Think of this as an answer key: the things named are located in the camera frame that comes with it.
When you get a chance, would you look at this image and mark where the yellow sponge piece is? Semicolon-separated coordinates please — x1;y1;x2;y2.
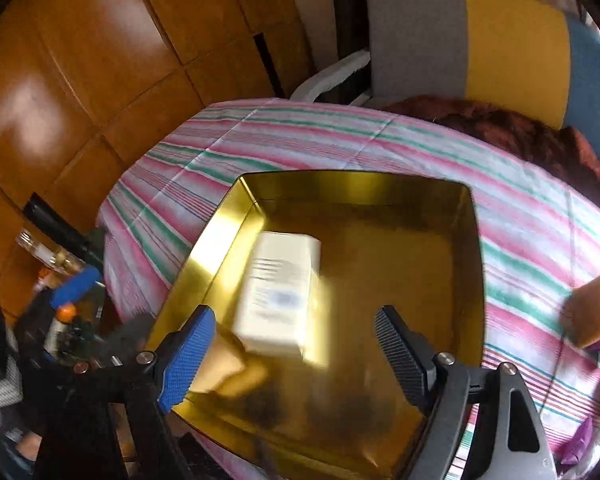
565;275;600;349

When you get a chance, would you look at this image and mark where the dark red blanket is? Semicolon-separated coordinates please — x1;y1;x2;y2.
384;96;600;207

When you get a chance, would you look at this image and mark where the wooden wardrobe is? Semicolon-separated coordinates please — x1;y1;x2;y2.
0;0;314;320

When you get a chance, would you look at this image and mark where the gold metal tin box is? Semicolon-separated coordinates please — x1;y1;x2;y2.
149;170;484;479

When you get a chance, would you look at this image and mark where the white cardboard box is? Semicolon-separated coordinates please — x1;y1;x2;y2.
233;231;321;356

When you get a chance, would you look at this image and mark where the grey yellow blue sofa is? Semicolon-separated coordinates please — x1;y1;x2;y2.
291;0;600;158

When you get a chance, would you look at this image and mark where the striped pink green bedsheet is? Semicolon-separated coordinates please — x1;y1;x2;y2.
97;99;600;452

